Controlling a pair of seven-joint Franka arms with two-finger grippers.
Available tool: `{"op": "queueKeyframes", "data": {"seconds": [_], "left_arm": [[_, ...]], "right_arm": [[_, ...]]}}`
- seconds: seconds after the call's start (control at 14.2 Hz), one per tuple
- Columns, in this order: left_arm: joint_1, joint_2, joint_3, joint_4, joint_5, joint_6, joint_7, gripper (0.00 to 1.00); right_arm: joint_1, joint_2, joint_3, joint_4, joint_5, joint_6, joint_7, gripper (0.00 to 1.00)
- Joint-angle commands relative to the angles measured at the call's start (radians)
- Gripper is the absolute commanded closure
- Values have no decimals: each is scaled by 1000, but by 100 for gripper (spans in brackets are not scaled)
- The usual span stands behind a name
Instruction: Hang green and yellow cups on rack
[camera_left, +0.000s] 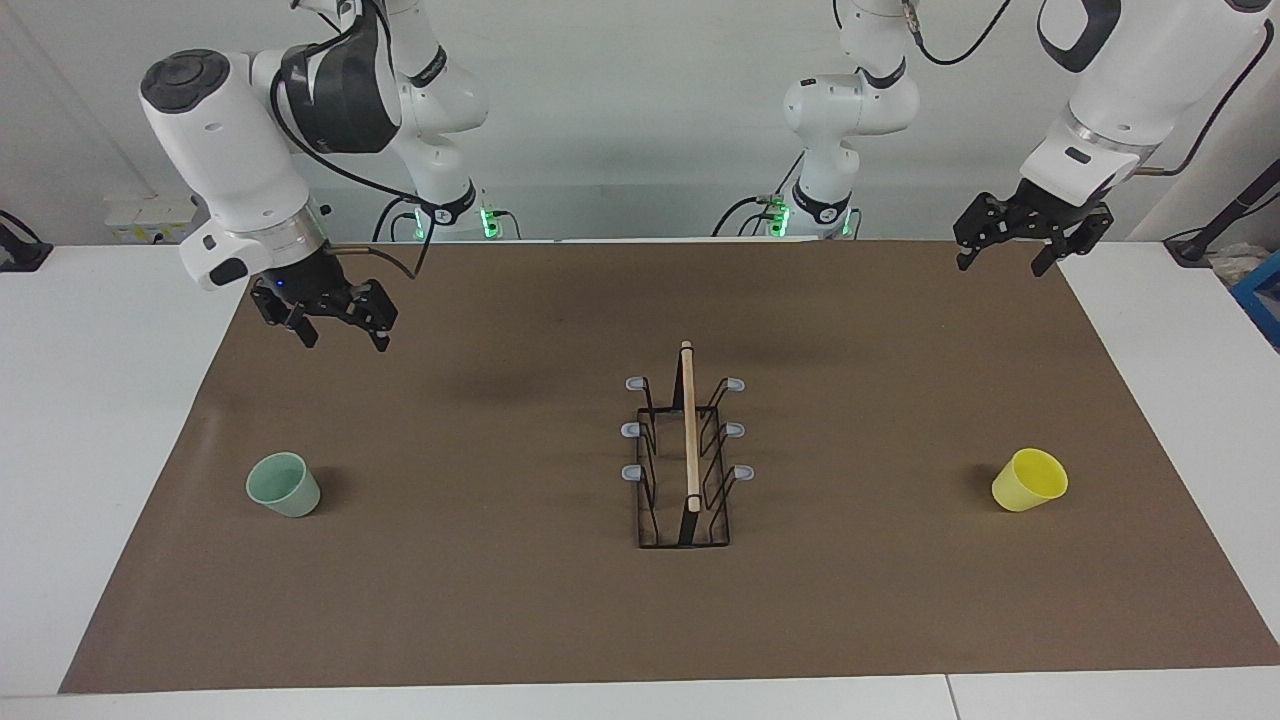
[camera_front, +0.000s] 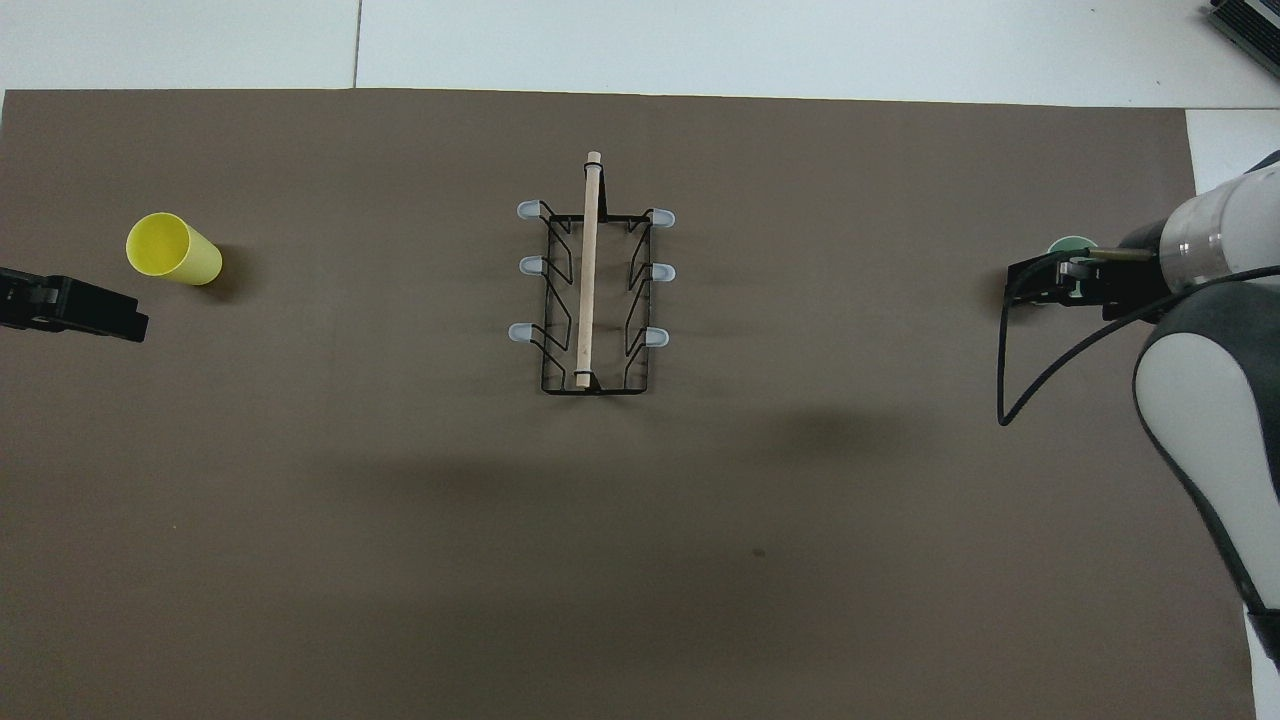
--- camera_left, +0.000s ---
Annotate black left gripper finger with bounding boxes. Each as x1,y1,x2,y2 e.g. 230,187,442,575
953,193,1015,272
1033,203,1116,278

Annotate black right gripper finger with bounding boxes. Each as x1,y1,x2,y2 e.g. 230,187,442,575
250,283,320,350
345,280,399,353

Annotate pale green plastic cup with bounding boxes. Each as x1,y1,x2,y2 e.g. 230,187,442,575
246,452,322,519

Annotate yellow plastic cup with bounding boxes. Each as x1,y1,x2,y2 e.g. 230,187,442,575
991,448,1069,513

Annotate black stand pole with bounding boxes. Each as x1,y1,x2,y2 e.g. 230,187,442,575
1165,158,1280,266

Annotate crumpled clear plastic bag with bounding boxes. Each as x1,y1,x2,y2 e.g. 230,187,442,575
1208,243,1271,283

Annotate blue box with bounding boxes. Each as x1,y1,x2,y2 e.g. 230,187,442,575
1232,250,1280,349

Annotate brown table mat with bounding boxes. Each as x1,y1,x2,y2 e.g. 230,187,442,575
58,238,1280,695

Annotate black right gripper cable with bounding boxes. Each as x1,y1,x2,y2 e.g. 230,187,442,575
268,0,441,281

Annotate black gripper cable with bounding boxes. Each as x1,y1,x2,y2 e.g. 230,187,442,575
268,0,441,281
1135,20,1276,179

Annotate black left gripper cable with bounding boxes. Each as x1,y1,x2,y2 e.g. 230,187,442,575
1135,20,1276,179

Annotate black base cables bundle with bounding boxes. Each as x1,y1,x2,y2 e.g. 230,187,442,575
372,193,421,243
712,150,806,238

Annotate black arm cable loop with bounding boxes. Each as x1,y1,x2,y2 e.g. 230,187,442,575
905,0,1011,67

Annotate black clamp mount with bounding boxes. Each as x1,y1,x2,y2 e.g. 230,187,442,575
0,210,53,273

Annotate black wire cup rack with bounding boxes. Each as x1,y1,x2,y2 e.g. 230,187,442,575
621,340,756,550

